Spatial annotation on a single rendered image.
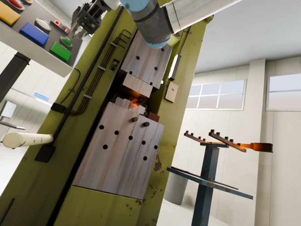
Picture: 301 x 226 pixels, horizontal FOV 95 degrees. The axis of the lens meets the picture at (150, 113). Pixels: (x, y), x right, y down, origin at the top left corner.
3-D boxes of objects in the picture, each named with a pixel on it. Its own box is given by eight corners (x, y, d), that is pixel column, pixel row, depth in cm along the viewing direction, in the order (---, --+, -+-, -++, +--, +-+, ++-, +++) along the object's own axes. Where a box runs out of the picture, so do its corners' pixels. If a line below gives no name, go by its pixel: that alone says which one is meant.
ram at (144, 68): (168, 94, 103) (181, 52, 115) (120, 68, 90) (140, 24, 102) (146, 106, 140) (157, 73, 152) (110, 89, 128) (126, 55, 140)
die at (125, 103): (142, 118, 91) (146, 106, 93) (113, 106, 84) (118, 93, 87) (126, 123, 129) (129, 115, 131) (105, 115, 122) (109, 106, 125)
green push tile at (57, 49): (68, 61, 63) (72, 52, 67) (50, 49, 58) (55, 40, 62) (66, 64, 63) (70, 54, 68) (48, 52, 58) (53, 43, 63)
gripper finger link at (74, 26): (61, 37, 53) (75, 19, 49) (65, 30, 57) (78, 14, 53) (69, 43, 56) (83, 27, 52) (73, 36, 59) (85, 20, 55)
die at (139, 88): (148, 97, 95) (153, 86, 98) (122, 84, 89) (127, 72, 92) (131, 109, 133) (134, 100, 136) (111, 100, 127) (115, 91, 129)
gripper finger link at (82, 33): (69, 43, 56) (83, 27, 52) (73, 36, 59) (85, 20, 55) (77, 49, 58) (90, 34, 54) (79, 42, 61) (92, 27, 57)
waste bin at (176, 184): (187, 206, 300) (194, 173, 320) (176, 206, 265) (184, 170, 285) (168, 195, 334) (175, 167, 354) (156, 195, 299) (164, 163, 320)
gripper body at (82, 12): (71, 20, 48) (92, -8, 43) (76, 11, 53) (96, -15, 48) (91, 37, 53) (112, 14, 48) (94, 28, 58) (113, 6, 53)
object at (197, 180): (253, 200, 77) (253, 196, 78) (201, 184, 63) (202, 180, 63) (209, 183, 104) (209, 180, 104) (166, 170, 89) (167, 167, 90)
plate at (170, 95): (173, 102, 118) (178, 85, 123) (165, 97, 115) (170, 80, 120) (172, 103, 120) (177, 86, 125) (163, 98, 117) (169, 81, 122)
